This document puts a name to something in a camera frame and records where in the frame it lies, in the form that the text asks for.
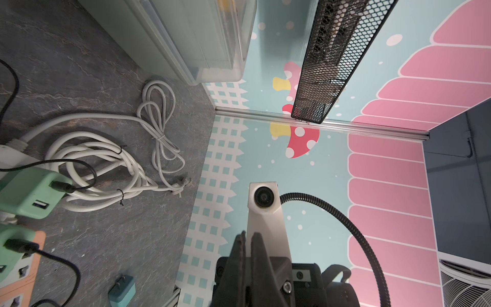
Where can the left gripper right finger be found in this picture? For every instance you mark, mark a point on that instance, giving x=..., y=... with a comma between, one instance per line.
x=271, y=277

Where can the teal cube adapter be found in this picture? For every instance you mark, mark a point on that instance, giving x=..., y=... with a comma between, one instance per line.
x=122, y=291

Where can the green charger adapter with prongs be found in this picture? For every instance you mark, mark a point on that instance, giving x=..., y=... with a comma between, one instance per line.
x=14, y=239

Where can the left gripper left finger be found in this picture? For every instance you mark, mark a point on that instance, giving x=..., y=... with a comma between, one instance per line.
x=231, y=288

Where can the orange power strip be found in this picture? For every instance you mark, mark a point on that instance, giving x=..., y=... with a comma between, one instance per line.
x=18, y=270

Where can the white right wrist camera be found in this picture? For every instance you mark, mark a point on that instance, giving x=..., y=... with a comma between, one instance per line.
x=265, y=216

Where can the translucent green storage box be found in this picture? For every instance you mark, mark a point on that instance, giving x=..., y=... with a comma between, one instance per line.
x=193, y=41

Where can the black wire mesh wall basket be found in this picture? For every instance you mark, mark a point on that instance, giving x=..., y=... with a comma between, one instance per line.
x=341, y=34

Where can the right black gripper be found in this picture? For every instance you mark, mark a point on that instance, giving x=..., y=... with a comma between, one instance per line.
x=312, y=287

